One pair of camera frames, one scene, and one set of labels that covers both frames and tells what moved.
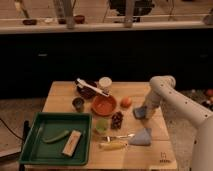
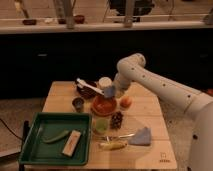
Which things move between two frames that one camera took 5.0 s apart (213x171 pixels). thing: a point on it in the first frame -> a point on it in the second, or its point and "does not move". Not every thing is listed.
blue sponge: (140, 112) -> (109, 92)
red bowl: (103, 105) does not move
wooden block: (72, 142) does not move
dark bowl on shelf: (29, 22) does not move
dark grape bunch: (117, 120) does not move
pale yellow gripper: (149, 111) -> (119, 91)
